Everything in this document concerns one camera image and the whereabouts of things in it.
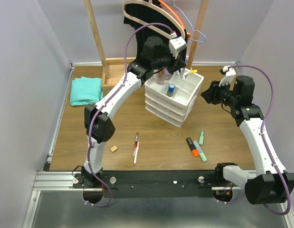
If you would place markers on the small tan eraser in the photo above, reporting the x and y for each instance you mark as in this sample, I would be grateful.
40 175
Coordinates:
114 148

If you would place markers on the teal folded cloth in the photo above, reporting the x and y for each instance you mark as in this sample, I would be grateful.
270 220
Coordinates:
86 91

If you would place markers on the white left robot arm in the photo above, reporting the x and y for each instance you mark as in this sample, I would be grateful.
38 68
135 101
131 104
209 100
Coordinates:
155 55

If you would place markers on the red clear pen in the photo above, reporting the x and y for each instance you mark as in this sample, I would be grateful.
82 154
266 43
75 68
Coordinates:
135 143

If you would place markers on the black orange highlighter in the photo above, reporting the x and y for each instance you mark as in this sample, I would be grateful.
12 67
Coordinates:
192 147

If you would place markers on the grey green highlighter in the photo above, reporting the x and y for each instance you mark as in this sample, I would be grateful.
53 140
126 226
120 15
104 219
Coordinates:
201 153

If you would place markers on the beige wooden hanger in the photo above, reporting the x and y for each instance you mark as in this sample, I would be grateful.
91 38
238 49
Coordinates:
141 12

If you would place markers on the blue capped white marker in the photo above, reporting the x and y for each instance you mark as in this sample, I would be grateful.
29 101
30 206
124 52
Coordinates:
186 62

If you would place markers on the blue grey glue stick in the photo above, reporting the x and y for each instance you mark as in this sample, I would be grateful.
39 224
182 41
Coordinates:
170 90

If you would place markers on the pink capped clear bottle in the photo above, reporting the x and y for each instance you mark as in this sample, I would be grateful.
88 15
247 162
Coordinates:
160 76

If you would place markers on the peach capped white marker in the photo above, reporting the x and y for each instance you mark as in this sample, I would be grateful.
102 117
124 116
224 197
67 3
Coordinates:
136 153

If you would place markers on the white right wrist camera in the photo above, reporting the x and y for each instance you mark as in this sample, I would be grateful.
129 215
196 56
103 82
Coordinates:
228 73

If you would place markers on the small green highlighter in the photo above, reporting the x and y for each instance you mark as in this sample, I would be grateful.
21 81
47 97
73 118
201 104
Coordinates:
201 138

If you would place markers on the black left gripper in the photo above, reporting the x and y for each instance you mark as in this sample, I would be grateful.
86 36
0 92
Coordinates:
179 63

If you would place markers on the blue wire hanger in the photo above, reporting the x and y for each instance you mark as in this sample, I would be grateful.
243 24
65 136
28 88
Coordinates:
173 3

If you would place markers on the wooden clothes rack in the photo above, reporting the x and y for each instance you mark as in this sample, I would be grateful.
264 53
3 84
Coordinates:
112 66

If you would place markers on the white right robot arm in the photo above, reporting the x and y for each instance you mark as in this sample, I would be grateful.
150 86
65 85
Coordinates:
271 182

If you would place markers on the white drawer organizer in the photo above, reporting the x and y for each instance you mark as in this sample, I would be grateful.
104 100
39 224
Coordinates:
174 109

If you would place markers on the orange plastic hanger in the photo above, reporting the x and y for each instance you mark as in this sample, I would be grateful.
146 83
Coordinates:
163 4

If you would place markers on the pink capped white marker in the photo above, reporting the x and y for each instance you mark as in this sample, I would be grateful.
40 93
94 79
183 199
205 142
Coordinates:
183 71

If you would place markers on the yellow capped white marker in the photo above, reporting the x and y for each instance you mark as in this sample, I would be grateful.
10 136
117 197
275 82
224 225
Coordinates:
189 72

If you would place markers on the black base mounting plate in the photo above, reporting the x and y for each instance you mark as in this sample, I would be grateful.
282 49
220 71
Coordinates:
157 184

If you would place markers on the clear round clip jar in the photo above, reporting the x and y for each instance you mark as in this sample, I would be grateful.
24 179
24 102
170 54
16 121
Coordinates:
168 75

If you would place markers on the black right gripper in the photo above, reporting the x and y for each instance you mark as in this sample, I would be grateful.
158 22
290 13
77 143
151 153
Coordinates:
211 95

